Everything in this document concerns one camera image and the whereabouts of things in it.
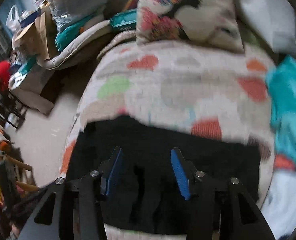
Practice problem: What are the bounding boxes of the grey padded cushion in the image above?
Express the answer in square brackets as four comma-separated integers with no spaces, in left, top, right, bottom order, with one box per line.
[36,20,112,70]

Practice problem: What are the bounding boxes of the red round object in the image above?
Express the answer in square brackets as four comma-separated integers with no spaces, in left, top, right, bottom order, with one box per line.
[0,60,10,92]

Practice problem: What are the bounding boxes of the teal box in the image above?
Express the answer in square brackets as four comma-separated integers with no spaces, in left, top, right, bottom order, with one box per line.
[109,9,137,32]

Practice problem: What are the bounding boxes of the brown paper bag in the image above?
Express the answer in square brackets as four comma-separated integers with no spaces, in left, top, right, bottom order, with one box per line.
[12,11,59,60]

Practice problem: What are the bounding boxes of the heart pattern quilt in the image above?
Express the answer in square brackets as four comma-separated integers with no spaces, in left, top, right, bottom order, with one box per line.
[60,35,286,211]

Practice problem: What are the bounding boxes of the printed lady cushion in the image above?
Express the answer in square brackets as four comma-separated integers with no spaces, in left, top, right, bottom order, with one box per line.
[136,0,244,53]

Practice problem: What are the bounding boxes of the black pants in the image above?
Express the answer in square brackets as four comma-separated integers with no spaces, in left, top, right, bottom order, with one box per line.
[66,115,260,235]

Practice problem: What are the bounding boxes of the white pillow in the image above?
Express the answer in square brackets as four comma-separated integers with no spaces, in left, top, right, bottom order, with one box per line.
[238,0,296,57]

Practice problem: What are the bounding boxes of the white teal fleece blanket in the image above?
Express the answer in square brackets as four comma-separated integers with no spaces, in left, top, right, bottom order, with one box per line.
[261,55,296,239]

